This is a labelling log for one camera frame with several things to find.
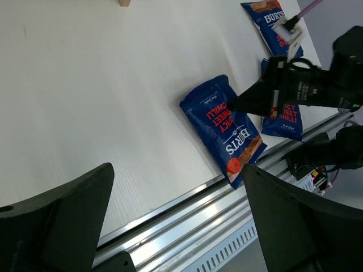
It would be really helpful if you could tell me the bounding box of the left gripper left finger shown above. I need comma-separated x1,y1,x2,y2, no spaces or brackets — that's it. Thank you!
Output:
1,163,115,271

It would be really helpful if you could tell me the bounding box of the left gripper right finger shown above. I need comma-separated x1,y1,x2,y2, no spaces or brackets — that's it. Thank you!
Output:
241,164,362,271

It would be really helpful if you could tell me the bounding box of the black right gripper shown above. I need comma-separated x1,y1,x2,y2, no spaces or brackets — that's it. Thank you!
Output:
227,56,335,118

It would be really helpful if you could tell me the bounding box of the blue burts bag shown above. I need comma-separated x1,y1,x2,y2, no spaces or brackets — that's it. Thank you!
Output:
179,75,267,189
260,58,303,142
240,1,289,56

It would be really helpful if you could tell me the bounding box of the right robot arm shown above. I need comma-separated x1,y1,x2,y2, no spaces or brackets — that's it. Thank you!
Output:
227,26,362,172

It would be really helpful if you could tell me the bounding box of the wooden two-tier shelf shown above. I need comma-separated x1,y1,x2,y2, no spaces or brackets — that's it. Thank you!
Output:
119,0,131,7

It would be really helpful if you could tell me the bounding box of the white slotted cable duct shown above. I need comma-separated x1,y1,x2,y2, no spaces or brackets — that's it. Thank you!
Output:
187,172,330,272

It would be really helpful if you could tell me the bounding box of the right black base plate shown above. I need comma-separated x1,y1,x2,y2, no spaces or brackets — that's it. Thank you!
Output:
285,131,331,181

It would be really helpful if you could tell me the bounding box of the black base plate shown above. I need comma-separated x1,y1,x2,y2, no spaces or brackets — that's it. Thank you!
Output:
91,251,137,272
285,131,331,181

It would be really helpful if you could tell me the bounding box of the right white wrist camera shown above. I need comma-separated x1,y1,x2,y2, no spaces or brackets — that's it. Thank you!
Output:
272,16,304,62

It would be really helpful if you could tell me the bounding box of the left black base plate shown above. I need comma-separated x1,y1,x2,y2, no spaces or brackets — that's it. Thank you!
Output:
91,251,137,272

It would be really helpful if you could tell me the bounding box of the aluminium mounting rail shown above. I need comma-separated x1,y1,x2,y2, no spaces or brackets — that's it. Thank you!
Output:
92,112,358,272

